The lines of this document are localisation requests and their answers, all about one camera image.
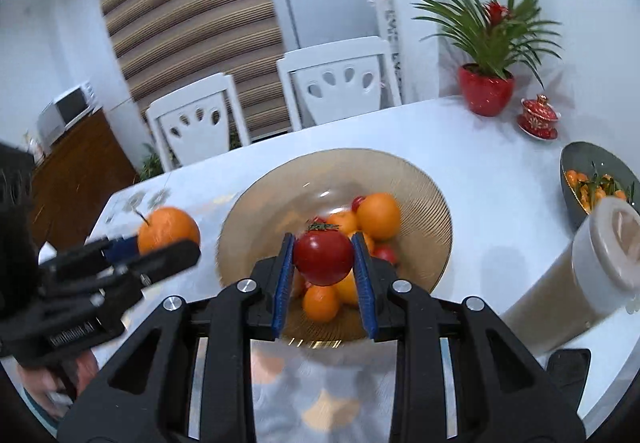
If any mandarin with stem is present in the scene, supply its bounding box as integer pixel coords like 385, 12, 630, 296
137, 207, 201, 255

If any brown ribbed glass bowl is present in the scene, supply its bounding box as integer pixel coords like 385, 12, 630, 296
214, 147, 455, 349

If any left hand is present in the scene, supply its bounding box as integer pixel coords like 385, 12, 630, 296
17, 351, 100, 418

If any brown wooden cabinet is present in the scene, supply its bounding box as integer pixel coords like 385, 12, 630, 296
30, 110, 137, 251

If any small floor plant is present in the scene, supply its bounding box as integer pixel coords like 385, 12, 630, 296
138, 143, 164, 181

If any white chair left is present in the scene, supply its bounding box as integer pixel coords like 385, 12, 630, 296
145, 73, 252, 172

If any white chair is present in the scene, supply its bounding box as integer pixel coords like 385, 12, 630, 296
277, 36, 402, 131
145, 73, 252, 172

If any white microwave oven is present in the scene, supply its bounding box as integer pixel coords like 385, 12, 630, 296
36, 81, 98, 148

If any tall beige lidded canister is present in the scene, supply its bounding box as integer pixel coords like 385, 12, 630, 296
502, 197, 639, 356

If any large orange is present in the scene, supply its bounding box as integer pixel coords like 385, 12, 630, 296
333, 271, 358, 307

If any grey bowl with mandarins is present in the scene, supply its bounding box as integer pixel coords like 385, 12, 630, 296
560, 141, 639, 229

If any white chair right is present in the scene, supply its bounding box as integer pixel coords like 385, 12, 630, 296
277, 36, 402, 131

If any striped window blind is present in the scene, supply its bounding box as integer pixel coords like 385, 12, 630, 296
100, 0, 291, 140

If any red lidded tea cup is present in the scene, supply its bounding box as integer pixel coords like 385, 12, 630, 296
516, 93, 561, 141

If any white refrigerator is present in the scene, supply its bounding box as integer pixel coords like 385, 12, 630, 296
269, 0, 426, 104

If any red potted green plant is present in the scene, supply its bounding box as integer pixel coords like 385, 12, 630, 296
412, 0, 561, 117

